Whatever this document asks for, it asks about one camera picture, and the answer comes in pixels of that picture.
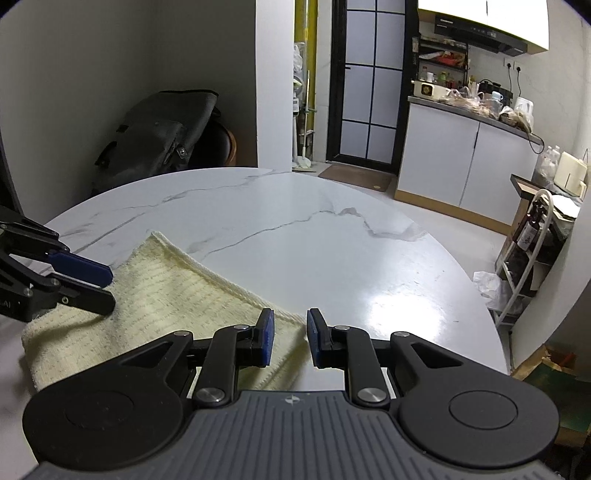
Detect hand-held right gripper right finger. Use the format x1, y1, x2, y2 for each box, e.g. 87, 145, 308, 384
307, 308, 465, 409

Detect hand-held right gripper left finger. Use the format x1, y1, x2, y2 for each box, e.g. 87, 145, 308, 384
115, 307, 276, 409

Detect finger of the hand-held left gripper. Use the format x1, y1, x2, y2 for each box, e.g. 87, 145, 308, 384
0, 251, 116, 317
0, 208, 114, 288

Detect pale yellow towel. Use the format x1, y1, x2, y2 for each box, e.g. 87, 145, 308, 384
21, 231, 310, 400

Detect black bag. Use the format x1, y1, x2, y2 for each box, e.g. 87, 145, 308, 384
91, 90, 221, 195

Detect brown door mat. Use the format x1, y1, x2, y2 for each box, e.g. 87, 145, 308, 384
318, 164, 398, 191

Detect white mop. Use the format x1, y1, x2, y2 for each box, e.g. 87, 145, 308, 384
293, 69, 315, 171

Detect white plastic bag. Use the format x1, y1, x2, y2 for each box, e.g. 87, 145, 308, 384
473, 271, 509, 310

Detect dark chair with wooden edge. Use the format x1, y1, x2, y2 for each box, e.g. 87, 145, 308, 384
187, 117, 238, 169

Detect white kitchen cabinet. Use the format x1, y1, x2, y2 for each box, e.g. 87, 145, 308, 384
394, 95, 546, 236

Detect dark glass bottle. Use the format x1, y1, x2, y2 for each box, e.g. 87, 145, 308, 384
517, 200, 546, 252

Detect white pot with yellow label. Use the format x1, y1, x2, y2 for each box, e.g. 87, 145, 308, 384
412, 80, 446, 100

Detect yellow pipe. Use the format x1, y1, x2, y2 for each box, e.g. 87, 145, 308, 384
302, 0, 319, 162

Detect clear bag of food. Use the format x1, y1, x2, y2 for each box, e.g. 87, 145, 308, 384
499, 106, 532, 131

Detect black-framed glass door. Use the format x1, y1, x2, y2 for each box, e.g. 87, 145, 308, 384
325, 0, 420, 175

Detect cream paper roll pack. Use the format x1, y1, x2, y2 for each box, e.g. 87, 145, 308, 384
554, 151, 588, 195

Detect black kitchen shelf rack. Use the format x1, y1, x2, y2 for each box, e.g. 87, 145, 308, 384
418, 37, 472, 88

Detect white electric kettle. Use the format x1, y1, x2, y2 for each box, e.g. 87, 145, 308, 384
513, 96, 535, 130

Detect black range hood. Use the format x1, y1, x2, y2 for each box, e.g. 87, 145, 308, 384
434, 13, 529, 57

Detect white wall cabinet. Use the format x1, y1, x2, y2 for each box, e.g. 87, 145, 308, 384
417, 0, 551, 55

